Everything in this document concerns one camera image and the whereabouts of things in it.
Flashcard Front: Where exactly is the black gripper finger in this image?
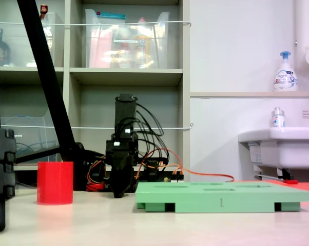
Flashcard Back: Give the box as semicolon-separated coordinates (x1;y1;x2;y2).
121;165;133;197
110;163;123;198

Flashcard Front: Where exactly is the red octagonal pillar block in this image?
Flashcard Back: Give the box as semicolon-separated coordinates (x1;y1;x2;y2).
36;161;74;206

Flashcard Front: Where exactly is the beige shelf unit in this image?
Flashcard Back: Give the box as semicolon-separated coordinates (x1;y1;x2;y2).
0;0;191;181

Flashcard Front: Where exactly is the thin black tripod brace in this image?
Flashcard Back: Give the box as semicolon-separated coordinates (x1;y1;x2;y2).
14;147;62;165

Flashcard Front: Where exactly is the low clear plastic bin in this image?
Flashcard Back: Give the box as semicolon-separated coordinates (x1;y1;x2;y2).
0;116;61;162

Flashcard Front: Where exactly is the green shape sorting board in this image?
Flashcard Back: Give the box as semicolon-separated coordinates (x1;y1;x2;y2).
135;180;309;214

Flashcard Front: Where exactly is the clear bin with blue lid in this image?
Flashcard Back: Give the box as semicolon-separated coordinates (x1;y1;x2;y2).
84;9;170;69

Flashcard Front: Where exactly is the yellow bottle pink cap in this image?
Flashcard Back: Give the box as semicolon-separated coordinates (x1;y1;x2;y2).
133;17;153;69

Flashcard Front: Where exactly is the thick black tripod leg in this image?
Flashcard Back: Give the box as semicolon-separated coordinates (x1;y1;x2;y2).
15;0;90;192

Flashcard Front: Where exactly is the clear plastic storage bin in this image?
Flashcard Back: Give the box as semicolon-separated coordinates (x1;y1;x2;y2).
0;12;65;68

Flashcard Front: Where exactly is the brown bottle red cap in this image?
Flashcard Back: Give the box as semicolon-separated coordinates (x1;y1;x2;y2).
40;4;54;50

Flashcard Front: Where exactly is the dark round bottle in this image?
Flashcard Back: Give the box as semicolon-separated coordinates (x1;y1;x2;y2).
0;28;12;67

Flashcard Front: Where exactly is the small clear bottle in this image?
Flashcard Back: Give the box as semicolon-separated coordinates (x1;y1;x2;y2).
269;107;285;128

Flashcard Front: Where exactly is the white sink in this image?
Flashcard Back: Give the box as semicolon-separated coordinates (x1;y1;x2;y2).
238;127;309;180

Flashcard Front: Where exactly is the white foam soap dispenser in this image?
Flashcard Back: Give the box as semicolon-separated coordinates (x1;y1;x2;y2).
273;51;299;92

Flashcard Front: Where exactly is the red orange wire bundle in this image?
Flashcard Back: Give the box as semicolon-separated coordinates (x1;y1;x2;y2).
86;157;111;192

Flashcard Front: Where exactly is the white cord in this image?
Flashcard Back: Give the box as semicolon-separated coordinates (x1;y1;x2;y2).
0;123;194;130
0;20;192;28

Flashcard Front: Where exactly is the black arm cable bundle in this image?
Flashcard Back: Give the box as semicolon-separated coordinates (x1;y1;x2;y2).
135;102;165;138

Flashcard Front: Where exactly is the long black cable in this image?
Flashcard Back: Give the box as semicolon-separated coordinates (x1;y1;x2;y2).
138;133;170;167

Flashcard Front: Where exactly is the orange wire loop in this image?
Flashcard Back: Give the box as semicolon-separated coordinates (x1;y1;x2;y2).
133;148;235;183

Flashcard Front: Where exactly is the white wall pipe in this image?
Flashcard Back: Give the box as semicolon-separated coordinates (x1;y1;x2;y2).
294;0;309;56

